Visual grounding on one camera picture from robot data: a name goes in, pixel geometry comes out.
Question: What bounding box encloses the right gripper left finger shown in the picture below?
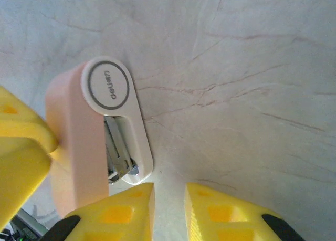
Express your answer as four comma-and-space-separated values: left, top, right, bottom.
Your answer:
43, 182, 155, 241

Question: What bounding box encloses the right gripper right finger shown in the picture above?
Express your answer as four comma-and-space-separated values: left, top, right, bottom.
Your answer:
184, 182, 307, 241

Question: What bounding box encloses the pink white stapler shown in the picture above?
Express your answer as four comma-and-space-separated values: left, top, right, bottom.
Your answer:
45, 56, 154, 218

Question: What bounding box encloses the wide aluminium mounting beam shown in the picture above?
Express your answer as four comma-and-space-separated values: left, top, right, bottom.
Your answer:
7, 208, 57, 238

